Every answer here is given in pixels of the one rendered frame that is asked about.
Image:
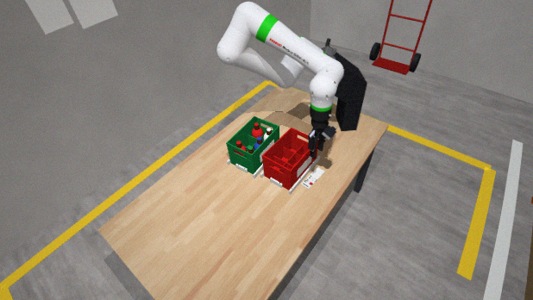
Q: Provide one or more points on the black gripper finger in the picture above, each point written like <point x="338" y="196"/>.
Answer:
<point x="312" y="145"/>
<point x="320" y="142"/>

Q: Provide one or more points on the white paper pick list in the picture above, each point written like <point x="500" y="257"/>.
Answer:
<point x="313" y="178"/>

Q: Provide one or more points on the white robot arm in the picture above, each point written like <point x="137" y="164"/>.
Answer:
<point x="250" y="20"/>

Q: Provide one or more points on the green crate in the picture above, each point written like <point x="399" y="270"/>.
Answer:
<point x="244" y="135"/>

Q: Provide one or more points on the blue bottle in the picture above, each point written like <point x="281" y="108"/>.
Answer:
<point x="257" y="143"/>

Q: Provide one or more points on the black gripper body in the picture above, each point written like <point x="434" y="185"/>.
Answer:
<point x="318" y="125"/>

